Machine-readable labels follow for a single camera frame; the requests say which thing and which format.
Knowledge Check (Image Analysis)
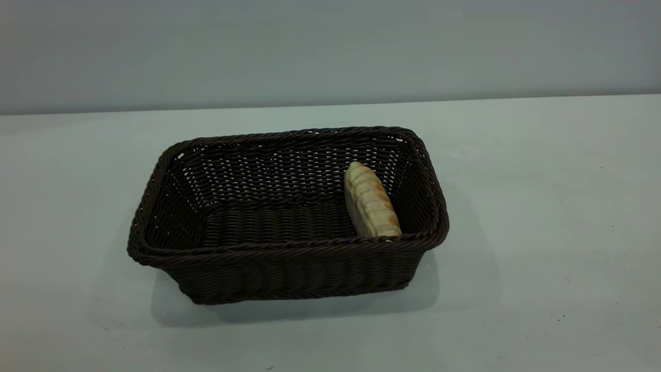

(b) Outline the striped golden bread roll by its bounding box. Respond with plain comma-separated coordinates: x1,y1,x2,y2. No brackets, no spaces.
343,161,403,239

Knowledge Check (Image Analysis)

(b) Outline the black woven wicker basket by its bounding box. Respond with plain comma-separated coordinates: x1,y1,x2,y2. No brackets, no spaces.
127,126,450,305

